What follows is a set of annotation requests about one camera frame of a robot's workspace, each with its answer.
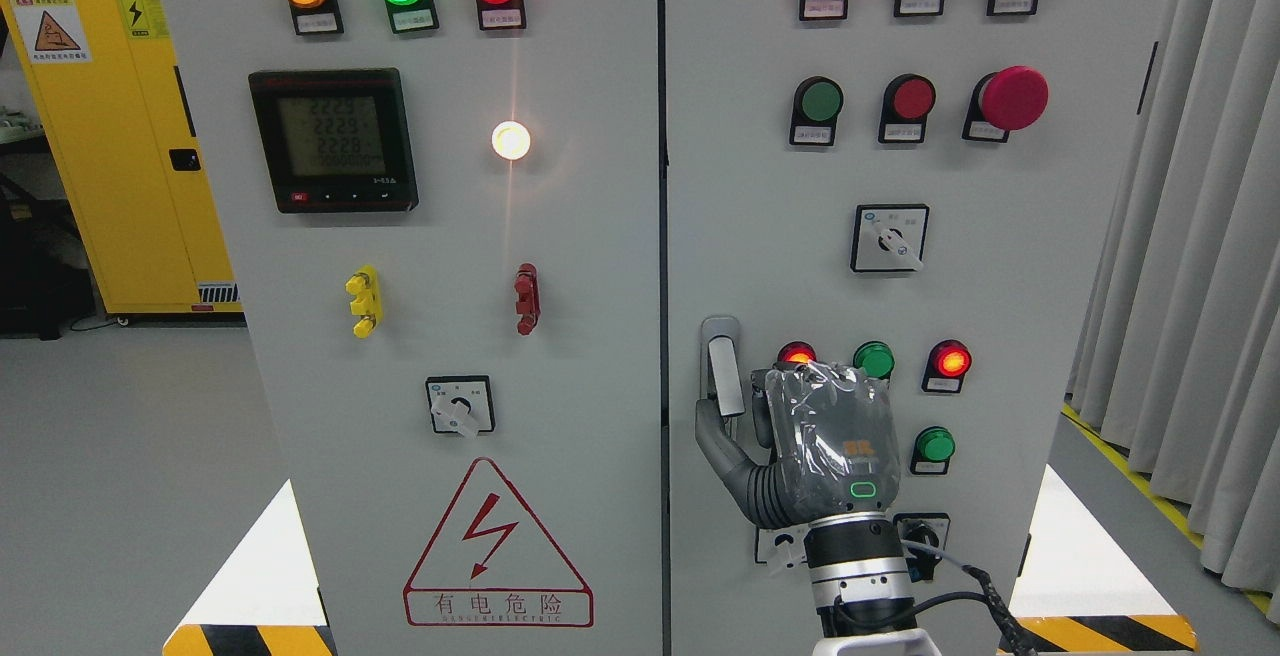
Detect green push button lower right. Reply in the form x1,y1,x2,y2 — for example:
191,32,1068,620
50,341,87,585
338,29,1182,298
909,425,956,477

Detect lower white rotary switch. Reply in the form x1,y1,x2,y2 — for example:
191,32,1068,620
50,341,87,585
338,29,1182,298
754,524,808,578

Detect red lit light middle right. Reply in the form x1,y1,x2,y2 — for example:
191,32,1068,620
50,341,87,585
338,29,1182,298
922,340,973,393

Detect black digital power meter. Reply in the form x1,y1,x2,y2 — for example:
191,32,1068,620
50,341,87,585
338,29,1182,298
248,68,419,214

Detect grey electrical cabinet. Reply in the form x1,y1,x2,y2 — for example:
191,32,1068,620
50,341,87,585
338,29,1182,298
165,0,1166,655

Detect white lit indicator light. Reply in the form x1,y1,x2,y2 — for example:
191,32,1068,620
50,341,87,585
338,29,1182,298
490,120,532,161

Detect silver door handle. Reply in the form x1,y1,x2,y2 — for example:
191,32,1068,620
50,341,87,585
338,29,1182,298
699,315,746,418

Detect green push button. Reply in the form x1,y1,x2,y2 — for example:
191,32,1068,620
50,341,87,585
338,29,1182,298
788,76,844,147
909,425,956,477

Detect right door upper rotary switch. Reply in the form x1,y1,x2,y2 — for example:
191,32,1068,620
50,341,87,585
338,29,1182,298
850,204,931,273

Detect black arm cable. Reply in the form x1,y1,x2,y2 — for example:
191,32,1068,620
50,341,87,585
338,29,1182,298
833,546,1043,656

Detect yellow safety cabinet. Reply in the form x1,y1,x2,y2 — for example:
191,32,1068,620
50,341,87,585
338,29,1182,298
3,0,243,316

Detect black key selector switch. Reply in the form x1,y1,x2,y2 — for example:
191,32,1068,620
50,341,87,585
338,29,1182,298
893,513,951,583

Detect red emergency stop button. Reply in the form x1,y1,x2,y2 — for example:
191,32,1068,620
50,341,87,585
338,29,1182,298
961,65,1050,144

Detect door rotary switch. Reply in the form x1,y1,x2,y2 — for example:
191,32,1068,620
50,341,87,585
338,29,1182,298
425,375,495,438
850,204,931,273

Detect green push button upper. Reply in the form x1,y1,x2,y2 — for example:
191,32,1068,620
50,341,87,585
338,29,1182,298
788,76,844,147

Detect red lit light middle left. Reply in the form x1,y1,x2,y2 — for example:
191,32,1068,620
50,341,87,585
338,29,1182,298
774,341,817,369

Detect yellow terminal connector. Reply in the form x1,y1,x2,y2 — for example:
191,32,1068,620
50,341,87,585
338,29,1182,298
346,264,384,340

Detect red electric hazard sign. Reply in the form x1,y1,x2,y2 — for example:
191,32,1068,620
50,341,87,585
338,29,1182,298
403,457,595,628

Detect grey curtain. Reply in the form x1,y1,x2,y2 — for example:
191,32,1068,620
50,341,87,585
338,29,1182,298
1071,0,1279,595

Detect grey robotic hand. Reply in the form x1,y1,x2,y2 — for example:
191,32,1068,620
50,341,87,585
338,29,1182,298
695,361,902,530

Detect red terminal connector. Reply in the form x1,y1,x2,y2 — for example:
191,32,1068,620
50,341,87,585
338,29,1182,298
513,261,541,336

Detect left door rotary switch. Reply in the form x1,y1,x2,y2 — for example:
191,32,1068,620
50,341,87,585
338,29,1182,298
425,375,495,438

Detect red push button upper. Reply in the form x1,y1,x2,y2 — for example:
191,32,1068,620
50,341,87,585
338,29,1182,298
877,73,937,145

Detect green light middle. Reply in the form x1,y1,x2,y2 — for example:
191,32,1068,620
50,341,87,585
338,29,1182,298
852,340,896,379

